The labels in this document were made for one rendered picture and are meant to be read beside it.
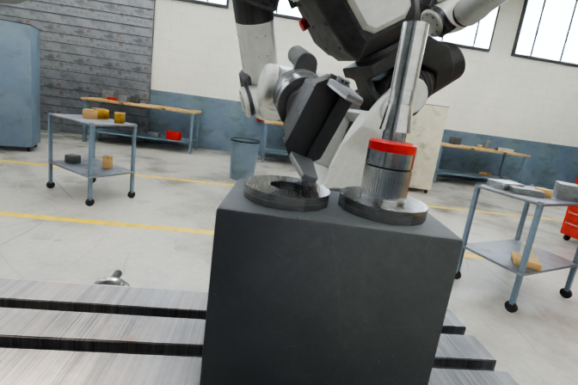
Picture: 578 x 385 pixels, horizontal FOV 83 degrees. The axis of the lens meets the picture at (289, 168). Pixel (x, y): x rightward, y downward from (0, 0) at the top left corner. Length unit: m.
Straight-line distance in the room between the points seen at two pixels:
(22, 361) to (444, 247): 0.42
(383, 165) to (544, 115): 10.37
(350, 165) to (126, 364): 0.60
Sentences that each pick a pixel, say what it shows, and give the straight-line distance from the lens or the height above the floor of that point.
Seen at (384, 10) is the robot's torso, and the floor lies 1.47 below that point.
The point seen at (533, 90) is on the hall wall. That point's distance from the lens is 10.40.
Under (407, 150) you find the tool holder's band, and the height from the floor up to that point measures 1.22.
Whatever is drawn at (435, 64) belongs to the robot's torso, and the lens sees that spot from 0.93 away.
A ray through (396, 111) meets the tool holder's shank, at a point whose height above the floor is 1.25.
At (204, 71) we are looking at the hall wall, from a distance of 7.95.
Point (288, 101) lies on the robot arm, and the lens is 0.48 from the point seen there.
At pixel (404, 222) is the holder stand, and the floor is 1.16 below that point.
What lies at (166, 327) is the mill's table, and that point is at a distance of 0.46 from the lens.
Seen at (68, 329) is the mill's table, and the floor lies 0.97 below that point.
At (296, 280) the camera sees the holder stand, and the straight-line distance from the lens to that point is 0.31.
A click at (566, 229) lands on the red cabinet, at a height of 0.16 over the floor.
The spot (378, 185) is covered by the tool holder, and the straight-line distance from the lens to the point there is 0.33.
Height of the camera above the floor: 1.25
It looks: 11 degrees down
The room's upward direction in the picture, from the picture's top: 8 degrees clockwise
